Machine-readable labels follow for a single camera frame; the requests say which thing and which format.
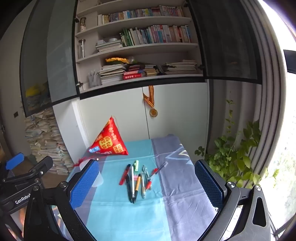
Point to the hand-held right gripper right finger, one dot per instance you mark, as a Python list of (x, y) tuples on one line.
[(209, 185)]

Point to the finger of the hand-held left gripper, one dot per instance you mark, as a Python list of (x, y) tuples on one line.
[(15, 161), (39, 166)]

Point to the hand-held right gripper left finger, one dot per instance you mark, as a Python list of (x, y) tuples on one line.
[(84, 183)]

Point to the translucent white pen cup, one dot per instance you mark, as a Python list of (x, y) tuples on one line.
[(99, 182)]

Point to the black pen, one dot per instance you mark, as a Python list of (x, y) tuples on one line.
[(128, 188)]

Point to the red cap gel pen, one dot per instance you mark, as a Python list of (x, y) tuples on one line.
[(159, 169)]

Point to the orange pen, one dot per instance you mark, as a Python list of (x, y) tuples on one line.
[(137, 185)]

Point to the green highlighter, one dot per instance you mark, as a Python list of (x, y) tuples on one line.
[(136, 165)]

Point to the grey pen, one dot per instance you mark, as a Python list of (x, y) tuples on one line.
[(143, 186)]

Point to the red grip clear pen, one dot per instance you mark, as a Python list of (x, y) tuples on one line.
[(148, 184)]

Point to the red tassel charm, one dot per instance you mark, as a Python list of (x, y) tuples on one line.
[(79, 163)]

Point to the pile of paper stacks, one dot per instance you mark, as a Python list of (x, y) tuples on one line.
[(46, 143)]

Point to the green leafy plant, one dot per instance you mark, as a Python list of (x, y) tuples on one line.
[(233, 157)]

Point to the red pyramid pouch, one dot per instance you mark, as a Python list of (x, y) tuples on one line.
[(108, 141)]

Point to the blue grey tablecloth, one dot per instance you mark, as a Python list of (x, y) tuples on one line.
[(138, 215)]

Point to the yellow plush toy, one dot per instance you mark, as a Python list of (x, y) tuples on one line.
[(34, 90)]

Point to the white bookshelf cabinet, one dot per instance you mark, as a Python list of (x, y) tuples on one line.
[(175, 109)]

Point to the medal with striped ribbon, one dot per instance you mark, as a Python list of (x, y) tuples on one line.
[(153, 112)]

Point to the grey curtain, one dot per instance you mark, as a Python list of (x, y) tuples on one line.
[(266, 104)]

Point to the clear pen holder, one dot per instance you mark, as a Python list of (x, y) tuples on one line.
[(94, 80)]

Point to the glass cabinet door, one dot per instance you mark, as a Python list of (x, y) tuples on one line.
[(60, 58), (226, 41)]

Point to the stack of magazines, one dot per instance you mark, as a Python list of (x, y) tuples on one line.
[(112, 74)]

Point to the stack of red books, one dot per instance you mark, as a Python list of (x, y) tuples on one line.
[(133, 74)]

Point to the stack of notebooks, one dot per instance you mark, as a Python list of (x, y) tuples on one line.
[(180, 67)]

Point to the clear tumbler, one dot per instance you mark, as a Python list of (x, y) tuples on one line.
[(81, 49)]

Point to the yellow flower bouquet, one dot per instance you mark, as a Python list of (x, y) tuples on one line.
[(115, 60)]

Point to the small stack of books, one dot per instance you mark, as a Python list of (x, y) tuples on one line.
[(151, 70)]

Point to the flat stack of grey books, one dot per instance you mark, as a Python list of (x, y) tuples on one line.
[(108, 46)]

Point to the grey tape roll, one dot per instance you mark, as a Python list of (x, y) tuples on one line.
[(113, 39)]

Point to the black panel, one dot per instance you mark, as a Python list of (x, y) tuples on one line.
[(290, 61)]

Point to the row of colourful books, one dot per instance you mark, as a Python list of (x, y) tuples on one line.
[(157, 34)]

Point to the long row of thin books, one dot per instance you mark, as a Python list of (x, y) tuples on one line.
[(143, 14)]

